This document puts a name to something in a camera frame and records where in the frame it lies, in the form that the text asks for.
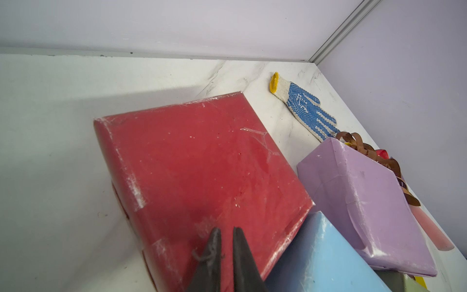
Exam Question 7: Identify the yellow ribbon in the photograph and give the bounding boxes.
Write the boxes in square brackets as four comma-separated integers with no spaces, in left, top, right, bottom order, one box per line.
[414,276,428,290]

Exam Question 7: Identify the green gift box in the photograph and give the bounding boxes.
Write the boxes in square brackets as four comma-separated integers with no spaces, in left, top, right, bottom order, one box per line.
[375,271,429,292]

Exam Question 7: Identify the purple gift box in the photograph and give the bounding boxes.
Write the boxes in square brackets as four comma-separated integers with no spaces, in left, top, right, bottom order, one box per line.
[297,137,437,277]

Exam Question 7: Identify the red gift box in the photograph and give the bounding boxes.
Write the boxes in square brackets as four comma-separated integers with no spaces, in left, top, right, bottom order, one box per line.
[94,92,313,292]

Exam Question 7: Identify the brown ribbon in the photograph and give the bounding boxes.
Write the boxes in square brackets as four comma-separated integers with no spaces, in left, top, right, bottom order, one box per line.
[336,131,421,206]

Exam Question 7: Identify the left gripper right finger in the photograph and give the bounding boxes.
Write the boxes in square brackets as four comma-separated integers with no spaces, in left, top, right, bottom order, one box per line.
[232,227,268,292]

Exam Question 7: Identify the blue gift box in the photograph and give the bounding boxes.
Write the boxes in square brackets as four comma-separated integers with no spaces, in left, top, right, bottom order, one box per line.
[265,211,390,292]

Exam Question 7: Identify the aluminium wall frame rails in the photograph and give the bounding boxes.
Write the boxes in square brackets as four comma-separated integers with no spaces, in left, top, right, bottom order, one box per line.
[1,1,377,62]

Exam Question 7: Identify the red ribbon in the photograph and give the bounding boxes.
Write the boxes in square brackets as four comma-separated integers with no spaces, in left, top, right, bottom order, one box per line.
[376,149,390,159]

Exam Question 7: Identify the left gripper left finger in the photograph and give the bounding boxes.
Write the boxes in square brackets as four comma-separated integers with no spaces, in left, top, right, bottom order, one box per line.
[186,228,221,292]

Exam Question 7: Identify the blue dotted work glove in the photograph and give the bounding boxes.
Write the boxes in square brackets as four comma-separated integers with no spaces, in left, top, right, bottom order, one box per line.
[269,73,340,142]

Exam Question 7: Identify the purple pink-handled spatula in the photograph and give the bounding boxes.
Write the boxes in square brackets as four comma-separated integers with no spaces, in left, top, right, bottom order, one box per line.
[409,205,454,251]

